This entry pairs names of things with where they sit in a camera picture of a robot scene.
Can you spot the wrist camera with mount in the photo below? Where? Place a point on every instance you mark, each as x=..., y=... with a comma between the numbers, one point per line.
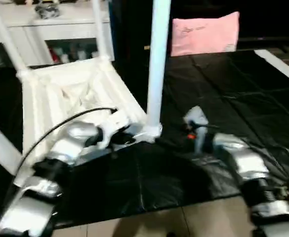
x=196, y=123
x=114, y=123

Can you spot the black furniture with yellow label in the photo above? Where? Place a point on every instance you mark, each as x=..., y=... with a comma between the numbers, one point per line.
x=134, y=24

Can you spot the black work mat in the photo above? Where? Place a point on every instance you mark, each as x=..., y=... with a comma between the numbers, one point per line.
x=233, y=98

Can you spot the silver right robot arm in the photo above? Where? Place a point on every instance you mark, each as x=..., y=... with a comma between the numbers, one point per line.
x=248, y=168

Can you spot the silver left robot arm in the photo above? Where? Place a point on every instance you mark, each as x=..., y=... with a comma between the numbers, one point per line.
x=60, y=158

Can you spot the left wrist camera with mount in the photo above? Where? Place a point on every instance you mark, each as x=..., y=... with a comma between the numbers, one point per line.
x=114, y=123

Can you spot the white cabinet with glass doors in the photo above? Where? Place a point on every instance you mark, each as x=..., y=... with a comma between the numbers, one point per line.
x=40, y=29

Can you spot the white plastic table leg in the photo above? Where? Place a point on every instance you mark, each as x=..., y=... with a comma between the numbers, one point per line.
x=8, y=37
x=101, y=29
x=1, y=145
x=157, y=59

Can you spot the white plastic table top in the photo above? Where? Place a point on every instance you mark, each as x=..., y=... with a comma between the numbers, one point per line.
x=75, y=94

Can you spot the pink pillow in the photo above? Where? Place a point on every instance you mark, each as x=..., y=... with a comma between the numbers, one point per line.
x=206, y=34

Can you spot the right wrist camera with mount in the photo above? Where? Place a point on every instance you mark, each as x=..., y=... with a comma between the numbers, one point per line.
x=196, y=123

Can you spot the dark ornament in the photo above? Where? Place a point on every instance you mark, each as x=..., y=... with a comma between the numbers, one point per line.
x=48, y=10

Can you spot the dark low tv bench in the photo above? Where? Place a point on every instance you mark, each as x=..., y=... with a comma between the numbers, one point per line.
x=270, y=43

